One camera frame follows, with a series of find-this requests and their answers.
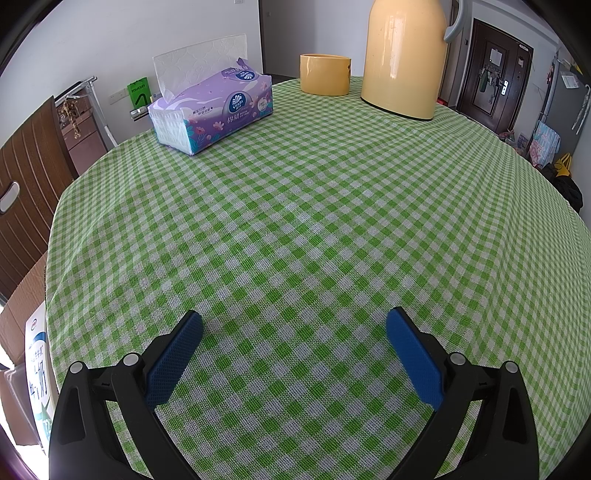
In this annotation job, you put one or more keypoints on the white folded umbrella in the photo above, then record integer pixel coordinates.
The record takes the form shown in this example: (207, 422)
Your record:
(582, 108)

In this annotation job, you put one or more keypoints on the red bag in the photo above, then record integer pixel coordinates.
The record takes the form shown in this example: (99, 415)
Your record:
(506, 135)

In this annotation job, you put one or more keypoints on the grey fridge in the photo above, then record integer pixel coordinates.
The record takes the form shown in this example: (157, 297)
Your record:
(565, 110)

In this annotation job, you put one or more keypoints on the bunch of dried plants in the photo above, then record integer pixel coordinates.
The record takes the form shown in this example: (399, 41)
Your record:
(70, 115)

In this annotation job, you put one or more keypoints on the green paper bag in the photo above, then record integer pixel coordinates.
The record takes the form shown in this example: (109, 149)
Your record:
(138, 94)

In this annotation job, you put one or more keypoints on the brown cardboard box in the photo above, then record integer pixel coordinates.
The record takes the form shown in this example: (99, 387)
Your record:
(23, 295)

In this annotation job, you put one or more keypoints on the brown chair with pink seat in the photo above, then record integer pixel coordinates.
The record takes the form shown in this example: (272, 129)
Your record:
(27, 194)

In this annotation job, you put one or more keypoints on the white milk carton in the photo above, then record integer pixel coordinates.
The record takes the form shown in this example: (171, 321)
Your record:
(39, 360)

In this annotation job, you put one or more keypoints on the pastel printed bag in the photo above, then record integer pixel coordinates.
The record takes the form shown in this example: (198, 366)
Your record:
(544, 144)

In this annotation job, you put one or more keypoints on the green checked tablecloth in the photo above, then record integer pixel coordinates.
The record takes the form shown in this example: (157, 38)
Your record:
(300, 207)

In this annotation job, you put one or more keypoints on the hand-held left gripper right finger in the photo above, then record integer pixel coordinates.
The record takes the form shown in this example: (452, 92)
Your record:
(413, 357)

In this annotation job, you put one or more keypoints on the black bag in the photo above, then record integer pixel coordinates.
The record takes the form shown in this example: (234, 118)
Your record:
(565, 187)

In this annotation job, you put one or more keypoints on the yellow cup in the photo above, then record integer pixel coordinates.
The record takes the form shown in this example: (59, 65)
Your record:
(323, 76)

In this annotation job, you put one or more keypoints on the low side table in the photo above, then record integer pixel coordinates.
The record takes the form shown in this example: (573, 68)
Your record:
(138, 114)

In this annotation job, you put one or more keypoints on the dark brown entrance door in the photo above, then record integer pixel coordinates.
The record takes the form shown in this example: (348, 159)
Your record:
(494, 78)

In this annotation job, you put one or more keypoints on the purple tissue pack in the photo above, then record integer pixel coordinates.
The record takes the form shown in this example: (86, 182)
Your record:
(217, 110)

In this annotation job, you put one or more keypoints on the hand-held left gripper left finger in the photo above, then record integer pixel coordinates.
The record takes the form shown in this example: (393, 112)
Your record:
(178, 357)

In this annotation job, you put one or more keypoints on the yellow thermos jug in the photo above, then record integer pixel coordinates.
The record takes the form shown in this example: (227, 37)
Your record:
(399, 60)

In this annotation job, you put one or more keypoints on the metal drying rack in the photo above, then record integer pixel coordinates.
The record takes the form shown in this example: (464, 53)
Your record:
(94, 99)

